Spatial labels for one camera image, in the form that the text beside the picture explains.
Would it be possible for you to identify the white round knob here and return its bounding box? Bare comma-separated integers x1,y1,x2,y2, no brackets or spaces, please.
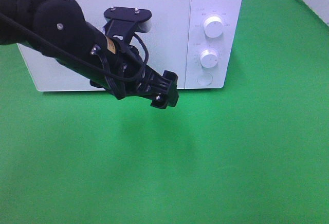
203,15,224,39
200,49,218,68

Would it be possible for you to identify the white microwave oven body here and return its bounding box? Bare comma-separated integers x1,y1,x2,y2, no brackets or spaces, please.
15,0,244,92

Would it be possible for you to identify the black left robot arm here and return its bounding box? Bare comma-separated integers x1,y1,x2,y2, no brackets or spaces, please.
1,0,179,109

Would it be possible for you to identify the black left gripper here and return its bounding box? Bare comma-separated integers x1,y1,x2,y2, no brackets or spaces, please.
89,38,179,109

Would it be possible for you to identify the green table cloth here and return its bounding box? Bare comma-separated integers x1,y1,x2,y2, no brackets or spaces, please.
1,0,328,223

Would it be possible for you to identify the round white door button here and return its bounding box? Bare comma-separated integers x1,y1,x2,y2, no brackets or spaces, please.
197,73,213,86

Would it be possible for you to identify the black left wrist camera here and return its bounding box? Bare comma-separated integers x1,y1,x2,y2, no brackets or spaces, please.
103,7,152,44

